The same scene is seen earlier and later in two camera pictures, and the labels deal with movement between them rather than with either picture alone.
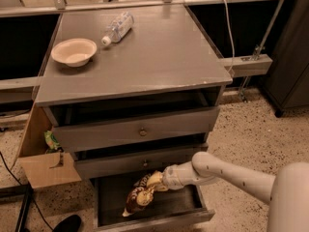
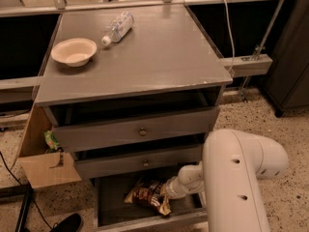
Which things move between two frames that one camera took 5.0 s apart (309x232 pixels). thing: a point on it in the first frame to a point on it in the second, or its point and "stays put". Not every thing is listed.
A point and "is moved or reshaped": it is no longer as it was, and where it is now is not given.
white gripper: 171,178 to 171,188
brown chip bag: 140,195 is moved or reshaped
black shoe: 70,223 stays put
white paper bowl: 73,52 stays put
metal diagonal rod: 260,48 stays put
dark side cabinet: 287,83 stays put
